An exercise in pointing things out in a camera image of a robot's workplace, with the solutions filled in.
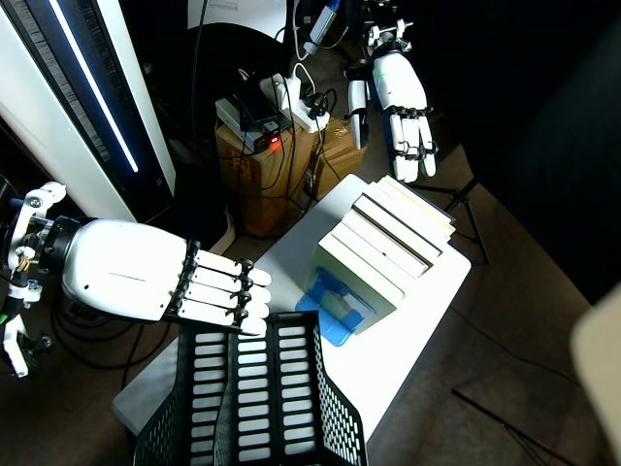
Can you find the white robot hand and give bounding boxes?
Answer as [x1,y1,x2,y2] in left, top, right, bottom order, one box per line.
[61,217,273,337]
[344,48,439,184]

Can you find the blue grey adapter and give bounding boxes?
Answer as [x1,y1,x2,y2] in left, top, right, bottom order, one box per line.
[303,4,340,55]

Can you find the small plain cardboard box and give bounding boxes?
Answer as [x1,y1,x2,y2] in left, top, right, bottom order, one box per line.
[313,116,369,201]

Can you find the white power strip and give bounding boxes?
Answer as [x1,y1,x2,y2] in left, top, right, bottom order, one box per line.
[259,72,332,133]

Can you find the white plug charger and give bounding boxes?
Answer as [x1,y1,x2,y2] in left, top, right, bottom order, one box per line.
[277,72,303,111]

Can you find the white rounded base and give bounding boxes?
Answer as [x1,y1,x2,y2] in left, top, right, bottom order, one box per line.
[208,203,235,256]

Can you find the dark cover bright paged book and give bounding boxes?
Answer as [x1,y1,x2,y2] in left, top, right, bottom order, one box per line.
[377,175,458,229]

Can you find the thick cream paged book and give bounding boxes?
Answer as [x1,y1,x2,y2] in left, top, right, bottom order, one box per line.
[371,179,456,239]

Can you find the black tripod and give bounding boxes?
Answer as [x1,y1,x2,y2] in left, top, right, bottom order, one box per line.
[414,179,491,266]

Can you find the black cover book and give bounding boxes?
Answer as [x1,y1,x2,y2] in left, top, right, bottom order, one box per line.
[358,191,445,266]

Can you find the cardboard box with red print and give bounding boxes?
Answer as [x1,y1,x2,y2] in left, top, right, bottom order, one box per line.
[214,120,321,239]

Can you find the silver device box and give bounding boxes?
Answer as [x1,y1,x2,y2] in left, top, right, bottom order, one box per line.
[215,96,282,152]

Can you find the white paper sheet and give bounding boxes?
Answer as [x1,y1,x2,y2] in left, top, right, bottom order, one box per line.
[186,0,291,38]

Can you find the black mesh file tray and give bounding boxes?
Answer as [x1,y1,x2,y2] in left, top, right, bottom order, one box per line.
[133,310,366,466]

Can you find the white column with light strip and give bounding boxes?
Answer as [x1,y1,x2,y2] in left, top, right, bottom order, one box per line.
[0,0,177,224]

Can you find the blue bookend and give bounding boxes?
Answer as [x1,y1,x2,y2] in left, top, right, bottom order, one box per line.
[295,269,370,347]

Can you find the beige blurred object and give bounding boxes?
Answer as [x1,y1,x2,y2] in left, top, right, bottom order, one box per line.
[570,290,621,466]

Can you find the white cable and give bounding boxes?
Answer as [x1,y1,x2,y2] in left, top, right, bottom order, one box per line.
[276,23,317,98]

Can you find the black floor cable loops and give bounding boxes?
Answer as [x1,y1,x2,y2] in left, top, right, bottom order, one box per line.
[48,295,171,373]

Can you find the long black cable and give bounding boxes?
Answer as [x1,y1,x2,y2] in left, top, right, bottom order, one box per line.
[190,0,212,161]

